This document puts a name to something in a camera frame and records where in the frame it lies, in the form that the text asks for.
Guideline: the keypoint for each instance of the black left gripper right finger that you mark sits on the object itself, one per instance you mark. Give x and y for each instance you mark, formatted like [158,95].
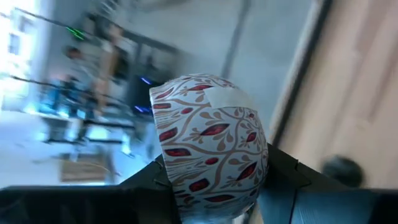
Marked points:
[326,208]

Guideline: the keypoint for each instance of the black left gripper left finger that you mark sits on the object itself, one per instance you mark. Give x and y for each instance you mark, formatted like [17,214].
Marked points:
[93,205]

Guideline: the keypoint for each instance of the red leaf patterned candle tin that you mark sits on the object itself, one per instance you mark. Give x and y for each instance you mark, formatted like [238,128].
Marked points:
[211,140]

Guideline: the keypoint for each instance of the person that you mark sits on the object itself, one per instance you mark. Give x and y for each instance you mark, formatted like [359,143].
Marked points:
[76,65]

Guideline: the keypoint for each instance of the black table frame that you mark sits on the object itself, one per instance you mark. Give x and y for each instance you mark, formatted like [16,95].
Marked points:
[293,93]

